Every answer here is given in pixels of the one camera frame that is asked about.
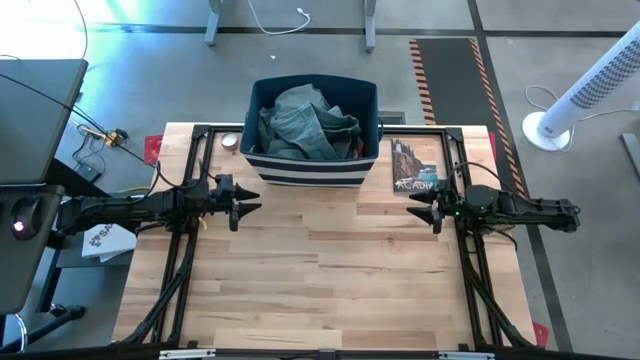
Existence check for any white charger cable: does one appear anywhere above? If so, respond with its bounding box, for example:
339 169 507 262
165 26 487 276
246 0 312 36

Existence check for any silver bracket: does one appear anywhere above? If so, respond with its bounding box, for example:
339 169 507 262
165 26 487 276
158 348 217 360
438 351 496 360

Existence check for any white fan cable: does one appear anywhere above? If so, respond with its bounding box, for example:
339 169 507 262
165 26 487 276
523 83 640 124

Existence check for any black tripod leg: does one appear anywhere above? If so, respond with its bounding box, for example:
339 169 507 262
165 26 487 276
0 304 87 354

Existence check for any grey metal leg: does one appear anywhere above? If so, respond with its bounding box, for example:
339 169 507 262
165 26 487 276
619 132 640 181

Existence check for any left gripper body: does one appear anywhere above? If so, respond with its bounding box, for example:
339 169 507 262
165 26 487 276
207 173 242 233

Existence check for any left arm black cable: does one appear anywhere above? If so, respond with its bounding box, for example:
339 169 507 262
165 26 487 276
134 158 221 204

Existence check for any black aluminium table frame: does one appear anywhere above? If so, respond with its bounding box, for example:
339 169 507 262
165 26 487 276
122 123 536 351

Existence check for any Acadia picture book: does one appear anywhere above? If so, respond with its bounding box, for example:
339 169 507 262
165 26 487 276
391 137 441 194

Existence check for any white tower fan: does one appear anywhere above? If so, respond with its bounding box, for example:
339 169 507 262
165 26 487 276
521 32 640 152

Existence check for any black mat with orange stripes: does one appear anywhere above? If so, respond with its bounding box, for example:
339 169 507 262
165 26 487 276
408 37 535 224

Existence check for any black mouse with light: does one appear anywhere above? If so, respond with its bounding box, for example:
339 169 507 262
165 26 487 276
9 194 44 242

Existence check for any navy white striped fabric basket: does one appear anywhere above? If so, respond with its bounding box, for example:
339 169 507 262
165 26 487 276
239 74 384 189

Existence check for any grey-green hoodie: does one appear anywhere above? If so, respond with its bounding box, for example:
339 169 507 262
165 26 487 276
257 83 363 161

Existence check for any yellow cable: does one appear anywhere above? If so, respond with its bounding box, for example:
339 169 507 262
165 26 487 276
69 117 130 151

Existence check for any black floor device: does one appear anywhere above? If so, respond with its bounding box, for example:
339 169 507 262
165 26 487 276
74 162 104 184

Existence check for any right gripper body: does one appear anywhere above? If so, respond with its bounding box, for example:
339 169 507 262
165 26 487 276
430 180 467 235

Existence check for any grey side desk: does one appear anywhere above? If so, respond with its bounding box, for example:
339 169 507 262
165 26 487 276
0 184 66 316

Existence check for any white box with logo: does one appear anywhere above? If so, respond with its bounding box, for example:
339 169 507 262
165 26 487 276
81 222 139 264

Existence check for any grey desk leg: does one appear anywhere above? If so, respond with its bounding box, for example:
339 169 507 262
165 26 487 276
203 0 227 47
363 0 378 54

